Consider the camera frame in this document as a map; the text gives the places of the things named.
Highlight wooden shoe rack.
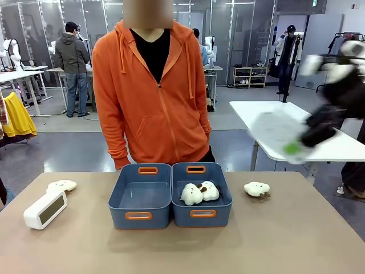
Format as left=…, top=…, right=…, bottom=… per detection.
left=232, top=66, right=269, bottom=89

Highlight yellow garment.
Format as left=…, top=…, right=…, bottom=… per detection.
left=2, top=91, right=38, bottom=138

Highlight person in orange hoodie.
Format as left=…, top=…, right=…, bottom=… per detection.
left=91, top=19, right=217, bottom=171

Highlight white desk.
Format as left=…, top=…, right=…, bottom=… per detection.
left=0, top=66, right=54, bottom=118

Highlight person in gray hoodie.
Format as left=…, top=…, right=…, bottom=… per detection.
left=53, top=21, right=92, bottom=118

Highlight black tripod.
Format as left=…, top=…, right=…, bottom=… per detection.
left=281, top=33, right=303, bottom=104

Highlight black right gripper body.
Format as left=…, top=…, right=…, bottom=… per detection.
left=305, top=103, right=347, bottom=136

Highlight black clothes rack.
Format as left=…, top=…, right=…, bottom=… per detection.
left=327, top=31, right=365, bottom=55

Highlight blue basket orange handles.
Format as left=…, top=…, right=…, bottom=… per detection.
left=171, top=162, right=233, bottom=228
left=108, top=163, right=173, bottom=231

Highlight plaid garment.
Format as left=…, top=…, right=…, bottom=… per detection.
left=0, top=90, right=10, bottom=127

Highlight person in black cap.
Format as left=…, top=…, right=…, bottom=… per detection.
left=274, top=25, right=302, bottom=95

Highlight white side table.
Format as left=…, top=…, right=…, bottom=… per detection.
left=229, top=100, right=365, bottom=172

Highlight white cloud plush toy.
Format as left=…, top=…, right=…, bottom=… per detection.
left=46, top=179, right=78, bottom=195
left=180, top=183, right=204, bottom=206
left=198, top=180, right=222, bottom=202
left=243, top=181, right=271, bottom=199

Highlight person in dark trousers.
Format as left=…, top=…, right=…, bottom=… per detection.
left=336, top=159, right=365, bottom=200

